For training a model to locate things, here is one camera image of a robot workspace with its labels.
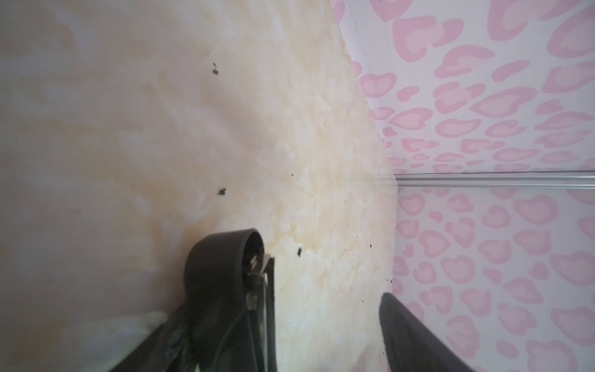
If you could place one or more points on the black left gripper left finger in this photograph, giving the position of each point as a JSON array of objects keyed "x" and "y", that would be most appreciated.
[{"x": 166, "y": 349}]

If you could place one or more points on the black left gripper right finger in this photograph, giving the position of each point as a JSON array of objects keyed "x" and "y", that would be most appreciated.
[{"x": 409, "y": 345}]

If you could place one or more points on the black long stapler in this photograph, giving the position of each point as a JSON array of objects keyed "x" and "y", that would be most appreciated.
[{"x": 229, "y": 287}]

